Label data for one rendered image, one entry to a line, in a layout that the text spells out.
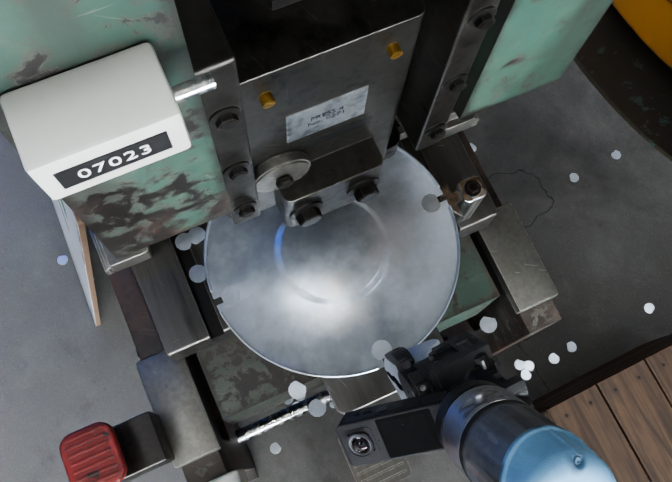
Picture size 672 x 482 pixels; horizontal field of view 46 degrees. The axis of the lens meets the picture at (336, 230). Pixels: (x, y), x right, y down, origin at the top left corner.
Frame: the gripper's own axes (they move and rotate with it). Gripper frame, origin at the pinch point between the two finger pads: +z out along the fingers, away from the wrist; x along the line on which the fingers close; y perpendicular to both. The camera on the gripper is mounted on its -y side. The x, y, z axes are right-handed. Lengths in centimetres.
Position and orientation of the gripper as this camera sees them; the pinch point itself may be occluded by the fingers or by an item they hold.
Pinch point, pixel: (389, 369)
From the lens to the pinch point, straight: 86.5
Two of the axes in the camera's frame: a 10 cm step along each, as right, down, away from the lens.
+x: -3.8, -9.0, -2.0
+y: 9.0, -4.2, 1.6
